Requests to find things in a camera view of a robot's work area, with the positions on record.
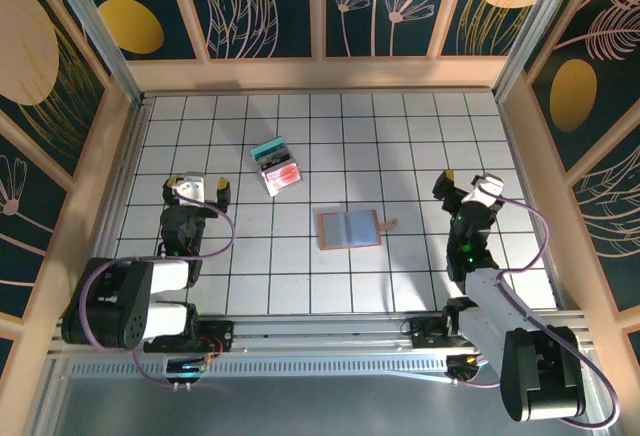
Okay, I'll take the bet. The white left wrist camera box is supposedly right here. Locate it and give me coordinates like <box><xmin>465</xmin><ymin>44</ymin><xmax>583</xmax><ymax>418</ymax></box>
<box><xmin>169</xmin><ymin>171</ymin><xmax>208</xmax><ymax>207</ymax></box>

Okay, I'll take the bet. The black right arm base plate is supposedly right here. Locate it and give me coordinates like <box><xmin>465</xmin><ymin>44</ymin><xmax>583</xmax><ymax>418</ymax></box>
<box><xmin>402</xmin><ymin>314</ymin><xmax>501</xmax><ymax>352</ymax></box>

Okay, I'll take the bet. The tan leather card holder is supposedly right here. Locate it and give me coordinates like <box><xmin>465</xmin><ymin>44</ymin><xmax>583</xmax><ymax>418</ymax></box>
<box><xmin>315</xmin><ymin>209</ymin><xmax>400</xmax><ymax>252</ymax></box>

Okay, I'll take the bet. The aluminium corner post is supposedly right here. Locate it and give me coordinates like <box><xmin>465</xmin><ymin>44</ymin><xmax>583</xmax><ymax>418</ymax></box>
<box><xmin>492</xmin><ymin>0</ymin><xmax>586</xmax><ymax>102</ymax></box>
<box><xmin>42</xmin><ymin>0</ymin><xmax>147</xmax><ymax>107</ymax></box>

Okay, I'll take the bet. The small controller board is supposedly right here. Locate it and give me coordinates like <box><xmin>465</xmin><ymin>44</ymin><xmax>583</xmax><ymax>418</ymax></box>
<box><xmin>446</xmin><ymin>350</ymin><xmax>504</xmax><ymax>383</ymax></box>
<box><xmin>164</xmin><ymin>355</ymin><xmax>212</xmax><ymax>376</ymax></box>

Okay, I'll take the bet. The clear acrylic card box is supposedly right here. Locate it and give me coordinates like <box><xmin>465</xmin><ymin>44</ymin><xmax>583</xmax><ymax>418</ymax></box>
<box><xmin>250</xmin><ymin>136</ymin><xmax>305</xmax><ymax>199</ymax></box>

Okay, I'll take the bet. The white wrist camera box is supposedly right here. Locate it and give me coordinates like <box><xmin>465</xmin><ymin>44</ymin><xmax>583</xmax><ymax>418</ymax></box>
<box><xmin>460</xmin><ymin>172</ymin><xmax>505</xmax><ymax>206</ymax></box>
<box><xmin>169</xmin><ymin>171</ymin><xmax>208</xmax><ymax>207</ymax></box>

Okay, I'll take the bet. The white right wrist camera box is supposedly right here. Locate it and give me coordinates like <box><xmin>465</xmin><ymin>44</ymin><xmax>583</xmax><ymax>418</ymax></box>
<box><xmin>460</xmin><ymin>172</ymin><xmax>505</xmax><ymax>206</ymax></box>

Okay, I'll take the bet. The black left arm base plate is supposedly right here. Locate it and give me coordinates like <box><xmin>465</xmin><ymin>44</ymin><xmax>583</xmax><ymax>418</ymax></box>
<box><xmin>143</xmin><ymin>319</ymin><xmax>235</xmax><ymax>356</ymax></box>

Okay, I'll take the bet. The black card stack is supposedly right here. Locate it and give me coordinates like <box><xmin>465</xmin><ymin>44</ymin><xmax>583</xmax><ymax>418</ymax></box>
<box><xmin>257</xmin><ymin>150</ymin><xmax>294</xmax><ymax>170</ymax></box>

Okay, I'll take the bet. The white card with red circle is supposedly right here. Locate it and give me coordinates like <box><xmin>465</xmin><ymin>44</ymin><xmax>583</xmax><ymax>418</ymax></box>
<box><xmin>263</xmin><ymin>163</ymin><xmax>304</xmax><ymax>197</ymax></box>

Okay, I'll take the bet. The aluminium side rail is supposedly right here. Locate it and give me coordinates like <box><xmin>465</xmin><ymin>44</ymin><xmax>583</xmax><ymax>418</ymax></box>
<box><xmin>74</xmin><ymin>100</ymin><xmax>151</xmax><ymax>317</ymax></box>

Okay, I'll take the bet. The aluminium mounting rail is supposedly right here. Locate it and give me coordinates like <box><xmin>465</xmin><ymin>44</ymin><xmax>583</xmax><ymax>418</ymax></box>
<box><xmin>49</xmin><ymin>310</ymin><xmax>594</xmax><ymax>357</ymax></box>

